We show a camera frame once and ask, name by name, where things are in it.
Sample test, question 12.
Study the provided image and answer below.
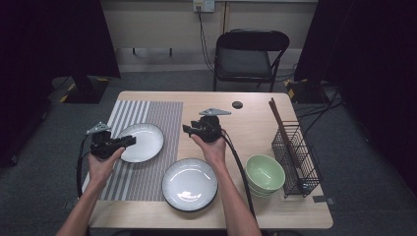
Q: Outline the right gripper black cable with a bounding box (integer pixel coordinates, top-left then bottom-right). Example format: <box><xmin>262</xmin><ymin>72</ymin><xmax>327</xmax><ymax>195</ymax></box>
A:
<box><xmin>220</xmin><ymin>129</ymin><xmax>258</xmax><ymax>220</ymax></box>

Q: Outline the black folding chair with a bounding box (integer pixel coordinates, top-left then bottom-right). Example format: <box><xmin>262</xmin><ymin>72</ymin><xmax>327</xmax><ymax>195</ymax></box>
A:
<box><xmin>212</xmin><ymin>29</ymin><xmax>291</xmax><ymax>92</ymax></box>

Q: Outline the black curtain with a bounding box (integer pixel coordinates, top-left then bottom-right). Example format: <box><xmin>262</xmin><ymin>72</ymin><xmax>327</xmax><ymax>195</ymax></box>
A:
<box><xmin>293</xmin><ymin>0</ymin><xmax>417</xmax><ymax>195</ymax></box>
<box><xmin>0</xmin><ymin>0</ymin><xmax>121</xmax><ymax>166</ymax></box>

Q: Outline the stand base with hazard tape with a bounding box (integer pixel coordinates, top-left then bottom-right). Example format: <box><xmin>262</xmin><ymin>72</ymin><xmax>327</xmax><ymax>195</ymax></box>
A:
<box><xmin>284</xmin><ymin>78</ymin><xmax>340</xmax><ymax>105</ymax></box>
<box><xmin>48</xmin><ymin>74</ymin><xmax>111</xmax><ymax>105</ymax></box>

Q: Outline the white plate with dark rim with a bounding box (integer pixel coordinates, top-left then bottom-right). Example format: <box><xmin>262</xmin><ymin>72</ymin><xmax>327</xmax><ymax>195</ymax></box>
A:
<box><xmin>160</xmin><ymin>157</ymin><xmax>219</xmax><ymax>211</ymax></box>
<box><xmin>163</xmin><ymin>195</ymin><xmax>218</xmax><ymax>213</ymax></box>
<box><xmin>116</xmin><ymin>122</ymin><xmax>165</xmax><ymax>164</ymax></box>

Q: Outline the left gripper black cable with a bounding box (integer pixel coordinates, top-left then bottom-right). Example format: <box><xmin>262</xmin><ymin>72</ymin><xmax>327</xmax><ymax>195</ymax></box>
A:
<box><xmin>76</xmin><ymin>134</ymin><xmax>93</xmax><ymax>200</ymax></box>

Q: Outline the black wall socket cable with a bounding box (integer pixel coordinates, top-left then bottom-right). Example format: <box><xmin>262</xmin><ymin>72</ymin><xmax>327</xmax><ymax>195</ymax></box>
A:
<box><xmin>196</xmin><ymin>6</ymin><xmax>215</xmax><ymax>73</ymax></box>

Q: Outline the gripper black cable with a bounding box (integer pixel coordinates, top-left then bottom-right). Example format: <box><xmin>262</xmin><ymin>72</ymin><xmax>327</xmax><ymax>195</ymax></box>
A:
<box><xmin>220</xmin><ymin>129</ymin><xmax>258</xmax><ymax>220</ymax></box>
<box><xmin>76</xmin><ymin>134</ymin><xmax>93</xmax><ymax>200</ymax></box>

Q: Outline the person's right hand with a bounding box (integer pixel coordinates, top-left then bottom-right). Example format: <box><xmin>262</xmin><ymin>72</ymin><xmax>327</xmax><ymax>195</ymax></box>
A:
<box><xmin>191</xmin><ymin>135</ymin><xmax>227</xmax><ymax>171</ymax></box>

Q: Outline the black wire cutlery rack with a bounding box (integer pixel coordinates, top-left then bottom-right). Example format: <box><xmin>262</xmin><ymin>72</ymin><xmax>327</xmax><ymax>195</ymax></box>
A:
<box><xmin>270</xmin><ymin>120</ymin><xmax>323</xmax><ymax>200</ymax></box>

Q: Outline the striped woven placemat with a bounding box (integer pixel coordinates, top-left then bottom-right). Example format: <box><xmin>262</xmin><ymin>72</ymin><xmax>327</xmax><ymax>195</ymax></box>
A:
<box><xmin>82</xmin><ymin>99</ymin><xmax>184</xmax><ymax>203</ymax></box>

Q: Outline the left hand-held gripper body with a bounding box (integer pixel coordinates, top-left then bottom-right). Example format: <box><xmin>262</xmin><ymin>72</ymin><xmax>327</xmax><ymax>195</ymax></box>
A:
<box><xmin>86</xmin><ymin>121</ymin><xmax>127</xmax><ymax>160</ymax></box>

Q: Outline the white wall socket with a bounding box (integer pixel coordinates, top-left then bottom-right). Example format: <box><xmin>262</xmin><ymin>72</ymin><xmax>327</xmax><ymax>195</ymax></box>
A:
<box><xmin>192</xmin><ymin>0</ymin><xmax>215</xmax><ymax>14</ymax></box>

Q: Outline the black floor cable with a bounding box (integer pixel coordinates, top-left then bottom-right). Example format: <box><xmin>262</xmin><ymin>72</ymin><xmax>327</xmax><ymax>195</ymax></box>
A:
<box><xmin>295</xmin><ymin>92</ymin><xmax>344</xmax><ymax>135</ymax></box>

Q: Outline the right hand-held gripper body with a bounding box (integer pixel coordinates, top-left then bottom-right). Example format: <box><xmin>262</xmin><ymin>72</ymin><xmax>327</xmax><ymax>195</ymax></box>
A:
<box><xmin>196</xmin><ymin>107</ymin><xmax>232</xmax><ymax>144</ymax></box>

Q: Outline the person's left hand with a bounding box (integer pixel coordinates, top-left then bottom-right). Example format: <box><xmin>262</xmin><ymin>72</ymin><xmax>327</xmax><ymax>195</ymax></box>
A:
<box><xmin>88</xmin><ymin>147</ymin><xmax>126</xmax><ymax>191</ymax></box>

